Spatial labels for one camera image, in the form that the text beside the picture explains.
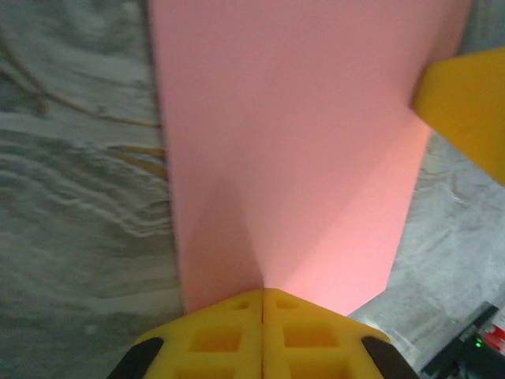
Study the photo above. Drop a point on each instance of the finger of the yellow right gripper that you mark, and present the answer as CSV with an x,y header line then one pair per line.
x,y
465,106

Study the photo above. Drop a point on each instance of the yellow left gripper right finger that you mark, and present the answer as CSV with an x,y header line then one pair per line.
x,y
311,339

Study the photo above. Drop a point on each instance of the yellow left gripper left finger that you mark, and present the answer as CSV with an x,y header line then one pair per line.
x,y
213,339

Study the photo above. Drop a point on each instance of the pink paper sheet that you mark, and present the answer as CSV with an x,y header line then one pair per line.
x,y
296,138

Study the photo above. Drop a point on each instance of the red plastic tool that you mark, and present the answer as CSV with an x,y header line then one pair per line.
x,y
496,341

